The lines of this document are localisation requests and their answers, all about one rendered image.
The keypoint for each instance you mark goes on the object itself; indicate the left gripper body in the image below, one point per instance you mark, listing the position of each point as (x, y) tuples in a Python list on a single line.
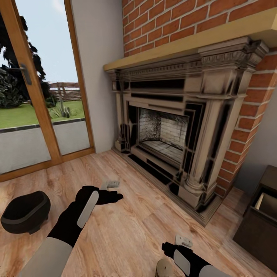
[(110, 197)]

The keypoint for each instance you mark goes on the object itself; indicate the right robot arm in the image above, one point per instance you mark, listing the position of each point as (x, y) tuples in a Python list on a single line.
[(191, 264)]

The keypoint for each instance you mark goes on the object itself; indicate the pillar candle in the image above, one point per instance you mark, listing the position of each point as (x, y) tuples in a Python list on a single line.
[(164, 269)]

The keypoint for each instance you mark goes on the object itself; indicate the cauldron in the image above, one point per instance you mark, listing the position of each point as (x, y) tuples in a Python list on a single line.
[(26, 213)]

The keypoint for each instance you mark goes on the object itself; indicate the countertop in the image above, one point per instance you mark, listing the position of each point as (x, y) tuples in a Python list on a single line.
[(258, 26)]

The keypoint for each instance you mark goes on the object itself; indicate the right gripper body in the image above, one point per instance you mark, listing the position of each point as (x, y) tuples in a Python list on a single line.
[(169, 249)]

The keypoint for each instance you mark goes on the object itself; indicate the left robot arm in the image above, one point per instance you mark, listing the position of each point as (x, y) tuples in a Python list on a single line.
[(51, 257)]

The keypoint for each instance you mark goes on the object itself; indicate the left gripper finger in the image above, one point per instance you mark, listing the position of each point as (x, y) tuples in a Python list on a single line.
[(120, 196)]

